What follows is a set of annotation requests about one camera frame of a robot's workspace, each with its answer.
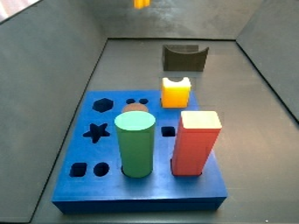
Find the yellow double-square block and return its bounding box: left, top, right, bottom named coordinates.
left=133, top=0, right=151, bottom=9

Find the red square block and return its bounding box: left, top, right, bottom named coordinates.
left=171, top=111, right=221, bottom=176

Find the blue shape-sorting board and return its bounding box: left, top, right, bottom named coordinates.
left=52, top=90, right=228, bottom=214

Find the brown small cylinder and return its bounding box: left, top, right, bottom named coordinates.
left=121, top=103, right=148, bottom=113

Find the green cylinder block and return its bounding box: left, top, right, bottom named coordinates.
left=115, top=111, right=155, bottom=178

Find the yellow notched block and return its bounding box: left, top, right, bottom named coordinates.
left=161, top=77, right=192, bottom=108

